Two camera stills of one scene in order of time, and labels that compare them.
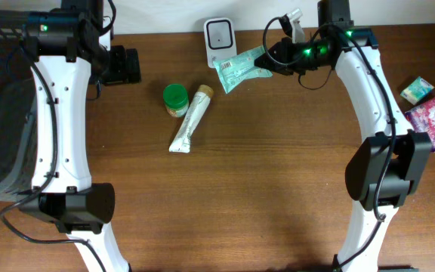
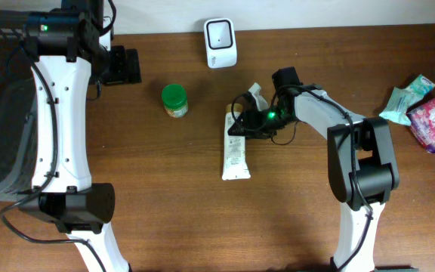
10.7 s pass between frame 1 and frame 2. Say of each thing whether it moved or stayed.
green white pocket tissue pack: stayed
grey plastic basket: stayed
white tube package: moved
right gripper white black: moved
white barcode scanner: stayed
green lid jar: stayed
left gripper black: stayed
